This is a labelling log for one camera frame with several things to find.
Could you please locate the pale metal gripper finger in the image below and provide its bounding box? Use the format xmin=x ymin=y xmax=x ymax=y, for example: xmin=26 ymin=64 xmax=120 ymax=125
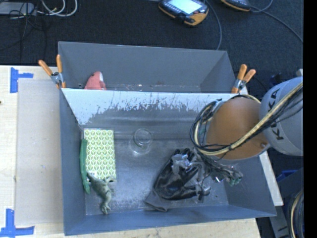
xmin=171 ymin=153 xmax=191 ymax=166
xmin=172 ymin=164 xmax=193 ymax=175

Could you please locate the black glove with grey cuff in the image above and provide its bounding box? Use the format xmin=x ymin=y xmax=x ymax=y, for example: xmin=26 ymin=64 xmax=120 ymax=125
xmin=144 ymin=148 xmax=207 ymax=213

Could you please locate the clear glass jar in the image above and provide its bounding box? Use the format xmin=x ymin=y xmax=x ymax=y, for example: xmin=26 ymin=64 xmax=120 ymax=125
xmin=130 ymin=128 xmax=153 ymax=156

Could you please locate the grey metal bin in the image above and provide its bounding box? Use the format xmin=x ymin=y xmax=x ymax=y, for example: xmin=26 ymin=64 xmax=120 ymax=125
xmin=57 ymin=41 xmax=277 ymax=236

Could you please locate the green patterned box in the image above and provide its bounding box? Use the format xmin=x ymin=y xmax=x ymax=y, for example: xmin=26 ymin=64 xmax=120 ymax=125
xmin=83 ymin=128 xmax=117 ymax=182

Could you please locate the green toy dinosaur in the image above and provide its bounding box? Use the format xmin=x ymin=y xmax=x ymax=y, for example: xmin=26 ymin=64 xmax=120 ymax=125
xmin=87 ymin=173 xmax=117 ymax=215

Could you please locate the dark green flat block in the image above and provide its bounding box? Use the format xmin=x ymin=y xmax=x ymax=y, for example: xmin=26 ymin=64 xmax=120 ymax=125
xmin=79 ymin=139 xmax=91 ymax=194

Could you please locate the pink toy fish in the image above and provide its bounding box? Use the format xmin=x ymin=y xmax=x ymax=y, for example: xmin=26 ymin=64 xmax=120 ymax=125
xmin=84 ymin=70 xmax=107 ymax=91

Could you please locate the pale flat board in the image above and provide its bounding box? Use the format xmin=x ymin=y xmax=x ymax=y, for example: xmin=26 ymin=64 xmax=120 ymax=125
xmin=14 ymin=77 xmax=65 ymax=227

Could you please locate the black cylinder on white bracket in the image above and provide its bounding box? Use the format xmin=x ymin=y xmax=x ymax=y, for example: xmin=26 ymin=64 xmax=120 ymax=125
xmin=196 ymin=179 xmax=211 ymax=203

